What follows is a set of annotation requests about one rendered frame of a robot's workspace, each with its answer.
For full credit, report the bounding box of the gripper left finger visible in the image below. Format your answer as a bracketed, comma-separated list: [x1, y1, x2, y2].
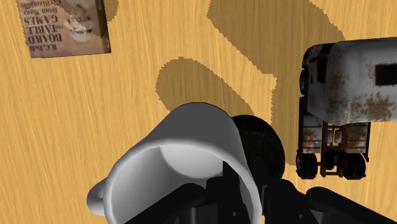
[123, 160, 254, 224]

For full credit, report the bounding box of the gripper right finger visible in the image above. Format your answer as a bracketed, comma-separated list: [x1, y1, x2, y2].
[254, 173, 397, 224]

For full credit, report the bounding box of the white mug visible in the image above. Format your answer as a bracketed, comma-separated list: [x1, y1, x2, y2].
[86, 102, 265, 224]

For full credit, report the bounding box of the black round object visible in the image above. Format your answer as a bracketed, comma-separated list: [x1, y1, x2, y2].
[230, 114, 286, 181]

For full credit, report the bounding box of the rusty white toy truck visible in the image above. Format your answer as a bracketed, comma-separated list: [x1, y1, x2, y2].
[295, 36, 397, 181]

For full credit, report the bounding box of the brown board games book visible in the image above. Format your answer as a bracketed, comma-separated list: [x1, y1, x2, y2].
[17, 0, 112, 59]

